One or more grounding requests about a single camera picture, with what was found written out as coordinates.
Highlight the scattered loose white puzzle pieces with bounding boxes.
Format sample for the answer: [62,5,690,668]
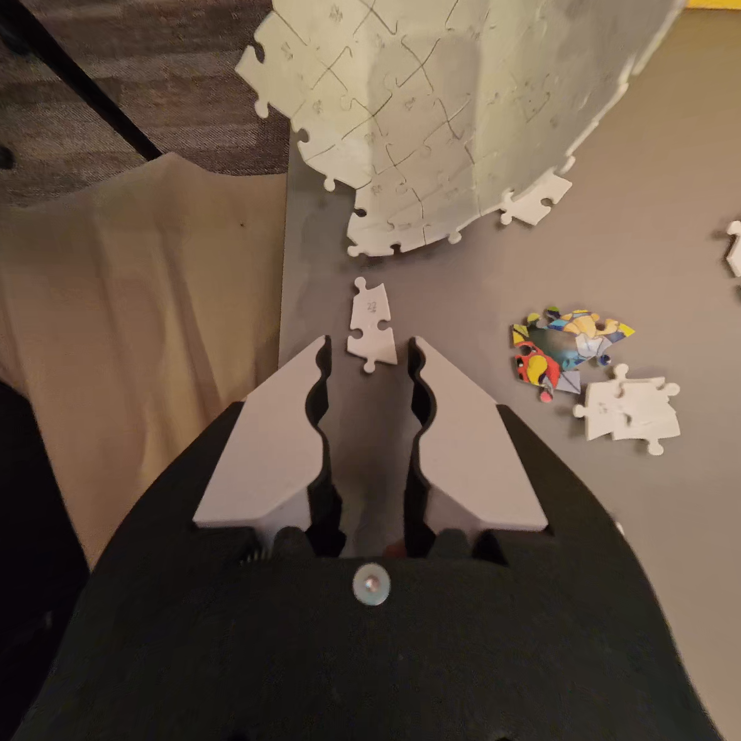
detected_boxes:
[499,174,741,456]

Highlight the unfinished puzzle ball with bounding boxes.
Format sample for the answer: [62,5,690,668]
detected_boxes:
[234,0,690,258]

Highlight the black metal table leg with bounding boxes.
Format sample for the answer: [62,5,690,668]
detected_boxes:
[0,0,164,163]

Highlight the joined white puzzle piece pair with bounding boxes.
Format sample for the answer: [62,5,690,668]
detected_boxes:
[346,277,399,374]

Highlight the person's black jacket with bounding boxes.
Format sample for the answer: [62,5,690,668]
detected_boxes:
[0,376,93,741]

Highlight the colourful joined puzzle pieces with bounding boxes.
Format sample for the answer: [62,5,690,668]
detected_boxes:
[511,307,636,403]

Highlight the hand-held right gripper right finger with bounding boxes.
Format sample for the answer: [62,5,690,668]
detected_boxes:
[404,336,550,558]

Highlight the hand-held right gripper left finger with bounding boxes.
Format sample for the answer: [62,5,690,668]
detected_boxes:
[193,335,346,558]

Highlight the person's beige trousers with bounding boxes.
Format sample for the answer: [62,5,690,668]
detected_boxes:
[0,152,288,571]

